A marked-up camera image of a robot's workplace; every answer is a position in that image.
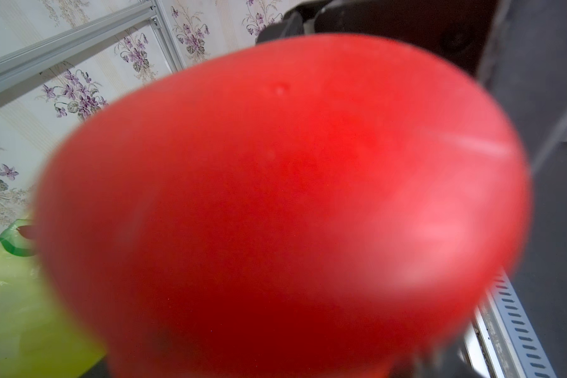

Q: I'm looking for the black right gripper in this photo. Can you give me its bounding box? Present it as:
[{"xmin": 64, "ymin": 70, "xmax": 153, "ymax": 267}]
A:
[{"xmin": 257, "ymin": 0, "xmax": 499, "ymax": 76}]

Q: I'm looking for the red-lid tea jar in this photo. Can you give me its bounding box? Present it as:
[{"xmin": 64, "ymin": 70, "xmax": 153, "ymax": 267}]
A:
[{"xmin": 34, "ymin": 34, "xmax": 532, "ymax": 377}]

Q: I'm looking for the aluminium rail frame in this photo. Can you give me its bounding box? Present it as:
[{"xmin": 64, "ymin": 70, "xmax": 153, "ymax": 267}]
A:
[{"xmin": 460, "ymin": 272, "xmax": 556, "ymax": 378}]

